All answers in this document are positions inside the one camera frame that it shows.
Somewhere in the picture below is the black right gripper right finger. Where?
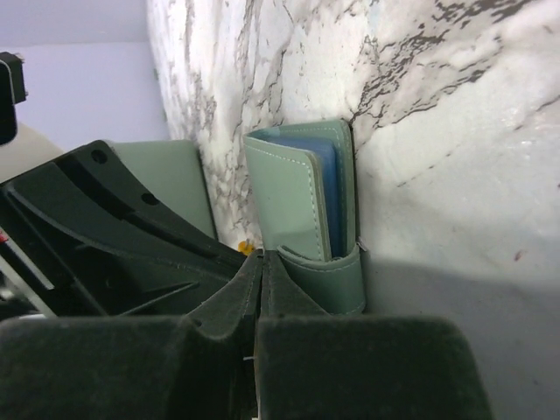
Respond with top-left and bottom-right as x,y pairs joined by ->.
256,252 -> 494,419

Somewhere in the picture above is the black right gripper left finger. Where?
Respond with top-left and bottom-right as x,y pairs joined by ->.
1,251 -> 263,419

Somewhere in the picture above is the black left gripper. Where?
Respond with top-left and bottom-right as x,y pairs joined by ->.
1,140 -> 245,318

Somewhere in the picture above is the green leather card holder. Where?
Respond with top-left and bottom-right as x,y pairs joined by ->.
243,119 -> 366,314

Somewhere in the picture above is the yellow black utility knife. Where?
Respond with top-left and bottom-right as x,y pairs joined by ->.
237,239 -> 255,256

